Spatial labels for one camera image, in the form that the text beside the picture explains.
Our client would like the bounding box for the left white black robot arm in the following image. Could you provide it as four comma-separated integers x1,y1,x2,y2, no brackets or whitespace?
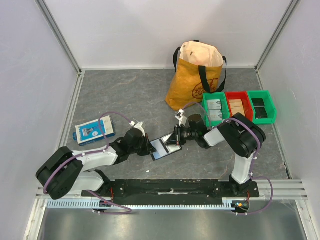
36,127,156,200

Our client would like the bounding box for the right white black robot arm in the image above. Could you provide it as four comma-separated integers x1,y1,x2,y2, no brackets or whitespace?
161,113,266,197

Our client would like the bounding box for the silver cards stack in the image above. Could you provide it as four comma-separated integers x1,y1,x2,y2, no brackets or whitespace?
206,99,223,121

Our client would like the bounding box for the blue white card box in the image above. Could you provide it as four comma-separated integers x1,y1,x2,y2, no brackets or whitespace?
72,116,116,146

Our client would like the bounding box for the gold cards stack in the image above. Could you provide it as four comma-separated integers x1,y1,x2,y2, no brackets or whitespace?
228,99,246,117

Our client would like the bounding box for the black cards stack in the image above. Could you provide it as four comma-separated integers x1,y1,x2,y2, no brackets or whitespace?
251,98,268,119

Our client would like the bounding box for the left green plastic bin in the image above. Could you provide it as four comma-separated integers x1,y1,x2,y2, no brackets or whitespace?
202,92,231,127

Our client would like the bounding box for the green plastic bin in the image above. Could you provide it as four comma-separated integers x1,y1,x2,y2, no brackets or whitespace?
247,90,277,125
202,92,231,127

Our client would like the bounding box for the red plastic bin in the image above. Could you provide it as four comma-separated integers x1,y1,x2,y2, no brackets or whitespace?
225,91,254,121

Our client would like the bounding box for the yellow tote bag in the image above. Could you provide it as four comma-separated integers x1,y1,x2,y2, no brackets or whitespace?
165,40,227,111

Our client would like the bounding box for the right green plastic bin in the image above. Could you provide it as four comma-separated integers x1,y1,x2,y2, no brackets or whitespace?
247,90,277,125

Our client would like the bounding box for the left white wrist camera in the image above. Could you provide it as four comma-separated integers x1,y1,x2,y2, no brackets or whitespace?
129,121,146,137

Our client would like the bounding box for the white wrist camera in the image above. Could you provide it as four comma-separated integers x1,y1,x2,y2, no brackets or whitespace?
174,109,188,127
129,121,146,137

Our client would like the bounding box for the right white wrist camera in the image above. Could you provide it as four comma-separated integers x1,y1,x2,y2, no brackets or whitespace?
174,109,188,127

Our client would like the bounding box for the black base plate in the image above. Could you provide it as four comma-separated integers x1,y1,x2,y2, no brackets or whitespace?
95,179,260,200

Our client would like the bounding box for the slotted cable duct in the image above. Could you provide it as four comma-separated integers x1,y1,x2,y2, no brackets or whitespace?
46,198,251,210

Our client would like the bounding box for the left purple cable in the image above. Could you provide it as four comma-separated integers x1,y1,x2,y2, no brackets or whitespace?
43,111,133,216

